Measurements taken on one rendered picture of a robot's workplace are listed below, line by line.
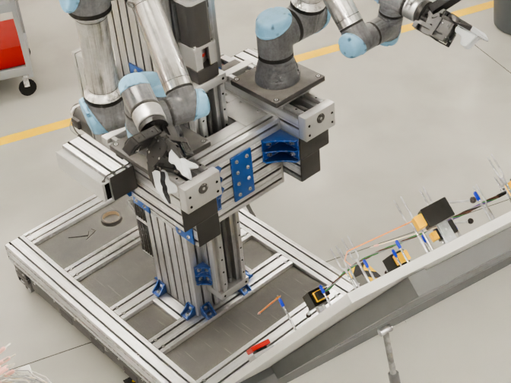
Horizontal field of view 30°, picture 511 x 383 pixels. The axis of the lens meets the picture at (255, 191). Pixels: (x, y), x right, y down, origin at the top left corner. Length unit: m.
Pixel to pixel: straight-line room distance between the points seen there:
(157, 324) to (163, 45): 1.48
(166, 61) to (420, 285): 1.05
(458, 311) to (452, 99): 2.51
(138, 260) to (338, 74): 1.96
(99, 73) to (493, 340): 1.32
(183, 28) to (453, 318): 1.17
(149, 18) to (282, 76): 0.72
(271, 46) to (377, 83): 2.33
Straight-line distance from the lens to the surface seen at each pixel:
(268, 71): 3.09
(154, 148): 2.25
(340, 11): 2.78
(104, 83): 2.69
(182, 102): 2.44
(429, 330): 2.77
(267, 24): 3.03
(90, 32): 2.59
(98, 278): 3.93
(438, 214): 1.87
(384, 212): 4.42
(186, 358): 3.54
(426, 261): 1.67
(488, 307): 2.86
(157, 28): 2.50
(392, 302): 1.79
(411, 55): 5.58
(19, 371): 1.87
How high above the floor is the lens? 2.80
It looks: 38 degrees down
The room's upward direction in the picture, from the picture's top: 6 degrees counter-clockwise
